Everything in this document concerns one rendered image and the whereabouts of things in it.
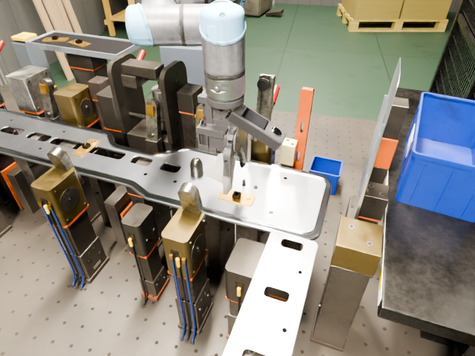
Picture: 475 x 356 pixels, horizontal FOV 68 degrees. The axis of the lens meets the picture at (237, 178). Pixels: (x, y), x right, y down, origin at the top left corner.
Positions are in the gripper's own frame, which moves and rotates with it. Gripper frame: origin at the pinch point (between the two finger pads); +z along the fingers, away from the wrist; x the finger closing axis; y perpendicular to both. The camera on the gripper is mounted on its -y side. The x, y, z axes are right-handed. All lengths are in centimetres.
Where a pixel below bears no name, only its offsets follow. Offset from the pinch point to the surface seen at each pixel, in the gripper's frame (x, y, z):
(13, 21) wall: -216, 320, 49
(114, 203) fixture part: 1.7, 36.7, 17.9
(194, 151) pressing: -13.4, 17.5, 5.6
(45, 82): -19, 70, -5
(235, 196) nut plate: 1.2, 0.2, 4.5
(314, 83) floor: -298, 24, 109
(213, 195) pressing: 1.4, 5.5, 5.6
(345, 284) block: 12.0, -27.0, 10.7
